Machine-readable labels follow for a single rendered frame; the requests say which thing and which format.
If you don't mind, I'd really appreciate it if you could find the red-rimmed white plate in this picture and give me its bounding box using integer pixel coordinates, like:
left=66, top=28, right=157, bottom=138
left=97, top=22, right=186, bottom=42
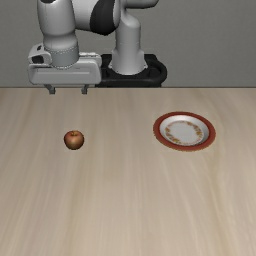
left=152, top=111, right=217, bottom=152

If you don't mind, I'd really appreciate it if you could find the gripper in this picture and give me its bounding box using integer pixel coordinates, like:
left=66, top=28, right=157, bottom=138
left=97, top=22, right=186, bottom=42
left=27, top=42, right=103, bottom=95

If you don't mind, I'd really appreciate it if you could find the red apple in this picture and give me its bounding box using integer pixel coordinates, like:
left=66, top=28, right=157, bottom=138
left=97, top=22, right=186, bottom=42
left=63, top=129, right=85, bottom=151

